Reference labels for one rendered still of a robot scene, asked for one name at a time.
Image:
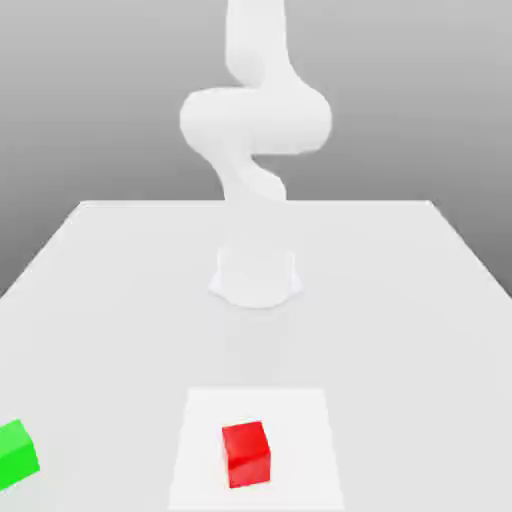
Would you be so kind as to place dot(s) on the small green cube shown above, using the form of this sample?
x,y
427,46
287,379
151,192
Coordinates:
x,y
15,454

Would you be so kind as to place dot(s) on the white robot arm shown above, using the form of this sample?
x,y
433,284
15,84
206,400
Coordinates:
x,y
256,120

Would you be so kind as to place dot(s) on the small red cube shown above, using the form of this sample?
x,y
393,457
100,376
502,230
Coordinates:
x,y
246,454

